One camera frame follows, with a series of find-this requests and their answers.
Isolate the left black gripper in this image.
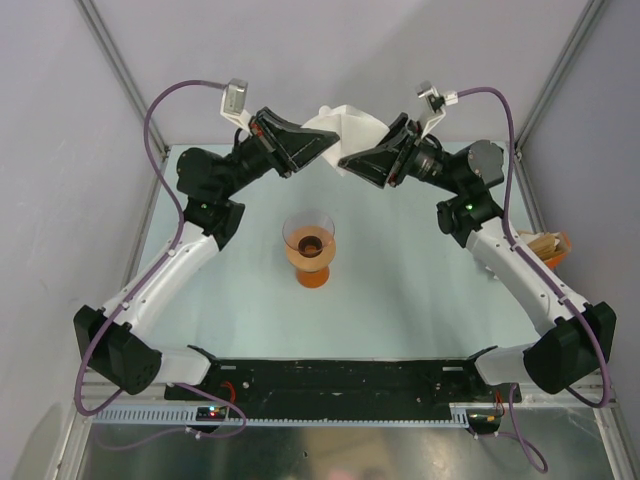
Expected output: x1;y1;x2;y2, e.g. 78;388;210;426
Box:
218;108;339;200

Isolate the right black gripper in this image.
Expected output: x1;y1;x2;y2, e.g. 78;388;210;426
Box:
339;113;465;195

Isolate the white paper coffee filter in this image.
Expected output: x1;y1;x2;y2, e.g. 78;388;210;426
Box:
302;105;390;176

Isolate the clear glass dripper cone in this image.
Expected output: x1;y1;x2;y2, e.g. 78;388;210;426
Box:
282;209;335;258

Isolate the orange glass carafe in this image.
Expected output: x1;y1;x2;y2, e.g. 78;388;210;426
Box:
296;267;330;289

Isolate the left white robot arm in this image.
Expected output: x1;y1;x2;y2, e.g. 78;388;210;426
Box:
73;108;340;399

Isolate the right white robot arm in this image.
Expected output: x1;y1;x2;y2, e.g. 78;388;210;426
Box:
338;114;616;401

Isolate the orange filter holder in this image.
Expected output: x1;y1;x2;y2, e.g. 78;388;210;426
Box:
544;232;572;269

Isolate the stack of paper filters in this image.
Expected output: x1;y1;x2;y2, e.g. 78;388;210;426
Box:
518;231;557;261

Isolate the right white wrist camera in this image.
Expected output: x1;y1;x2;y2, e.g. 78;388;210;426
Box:
416;81;458;138

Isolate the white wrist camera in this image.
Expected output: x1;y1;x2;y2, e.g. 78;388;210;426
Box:
416;81;458;138
220;78;251;131

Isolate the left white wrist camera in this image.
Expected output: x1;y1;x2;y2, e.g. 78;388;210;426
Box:
220;78;251;131

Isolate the right aluminium frame post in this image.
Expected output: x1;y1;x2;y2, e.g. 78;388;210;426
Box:
514;0;611;152

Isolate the aluminium frame post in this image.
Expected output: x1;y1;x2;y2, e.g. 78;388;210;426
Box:
74;0;171;156
514;0;611;152

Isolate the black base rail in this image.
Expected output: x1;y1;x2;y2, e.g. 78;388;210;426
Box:
164;359;511;420

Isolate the left aluminium frame post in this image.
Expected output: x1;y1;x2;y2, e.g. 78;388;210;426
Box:
74;0;171;156

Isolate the white slotted cable duct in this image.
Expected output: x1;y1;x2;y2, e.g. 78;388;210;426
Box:
93;404;500;428

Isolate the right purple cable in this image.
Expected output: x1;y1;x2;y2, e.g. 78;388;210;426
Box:
454;86;614;474

